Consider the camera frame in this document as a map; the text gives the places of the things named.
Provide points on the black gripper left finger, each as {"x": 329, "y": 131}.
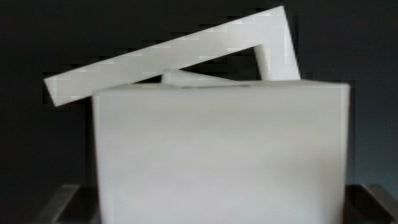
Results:
{"x": 71, "y": 206}

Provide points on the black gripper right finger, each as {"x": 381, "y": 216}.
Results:
{"x": 370, "y": 205}

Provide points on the white cabinet body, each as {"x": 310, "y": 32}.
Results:
{"x": 223, "y": 154}

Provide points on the white U-shaped fence frame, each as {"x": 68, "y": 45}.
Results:
{"x": 256, "y": 32}

